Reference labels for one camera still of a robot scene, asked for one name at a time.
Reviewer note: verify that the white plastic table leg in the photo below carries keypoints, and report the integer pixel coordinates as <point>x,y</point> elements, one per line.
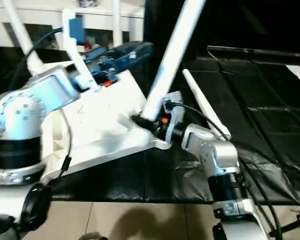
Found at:
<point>172,55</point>
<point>117,22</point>
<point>205,105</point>
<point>22,35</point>

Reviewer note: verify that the white plastic children's table top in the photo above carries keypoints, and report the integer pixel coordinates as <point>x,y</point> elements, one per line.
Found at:
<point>105,125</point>

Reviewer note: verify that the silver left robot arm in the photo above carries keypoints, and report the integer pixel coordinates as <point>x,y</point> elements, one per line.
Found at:
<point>25,120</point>

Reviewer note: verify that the dark object on cabinet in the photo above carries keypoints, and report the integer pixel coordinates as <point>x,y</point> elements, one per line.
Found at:
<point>87,3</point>

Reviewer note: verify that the white glass-door cabinet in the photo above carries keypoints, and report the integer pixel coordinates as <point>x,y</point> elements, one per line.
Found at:
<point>45,15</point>

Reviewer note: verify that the black work mat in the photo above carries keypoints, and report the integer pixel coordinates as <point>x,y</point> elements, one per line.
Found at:
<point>260,150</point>

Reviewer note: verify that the black metal bar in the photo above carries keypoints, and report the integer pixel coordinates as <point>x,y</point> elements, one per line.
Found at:
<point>260,51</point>

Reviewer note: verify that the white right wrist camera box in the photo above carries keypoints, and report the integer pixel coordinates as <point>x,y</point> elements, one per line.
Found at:
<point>174,107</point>

